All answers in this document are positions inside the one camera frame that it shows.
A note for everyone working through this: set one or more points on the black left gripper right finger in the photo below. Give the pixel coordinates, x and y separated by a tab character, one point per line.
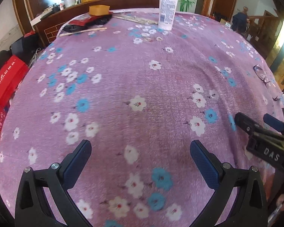
249	207

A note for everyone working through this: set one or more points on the dark navy shopping bag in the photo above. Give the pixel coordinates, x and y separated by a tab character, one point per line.
25	47

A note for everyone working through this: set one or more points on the dark jacket on banister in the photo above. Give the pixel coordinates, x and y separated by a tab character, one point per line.
239	22

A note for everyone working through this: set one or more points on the wooden cabinet counter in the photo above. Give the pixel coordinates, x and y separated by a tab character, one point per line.
49	27

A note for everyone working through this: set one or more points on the yellow plastic box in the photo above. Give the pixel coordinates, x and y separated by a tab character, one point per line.
99	10

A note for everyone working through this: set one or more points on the wrapped chopsticks pack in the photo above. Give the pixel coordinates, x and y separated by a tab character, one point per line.
135	19

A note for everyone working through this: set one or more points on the wooden chopstick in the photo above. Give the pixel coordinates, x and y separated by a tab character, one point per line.
83	31

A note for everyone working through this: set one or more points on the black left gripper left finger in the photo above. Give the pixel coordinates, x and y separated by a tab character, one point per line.
32	207

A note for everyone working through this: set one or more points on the purple floral tablecloth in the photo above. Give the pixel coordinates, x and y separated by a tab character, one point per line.
140	95

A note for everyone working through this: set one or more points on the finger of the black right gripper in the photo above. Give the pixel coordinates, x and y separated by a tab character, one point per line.
274	123
254	129

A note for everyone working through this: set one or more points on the white lotion tube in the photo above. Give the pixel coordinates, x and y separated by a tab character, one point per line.
167	9

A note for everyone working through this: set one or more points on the eyeglasses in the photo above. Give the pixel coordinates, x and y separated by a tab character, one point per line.
270	86

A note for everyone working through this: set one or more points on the red gift bag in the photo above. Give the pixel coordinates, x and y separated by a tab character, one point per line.
11	75

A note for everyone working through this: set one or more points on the dark red packet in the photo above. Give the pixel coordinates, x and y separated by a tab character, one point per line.
85	21

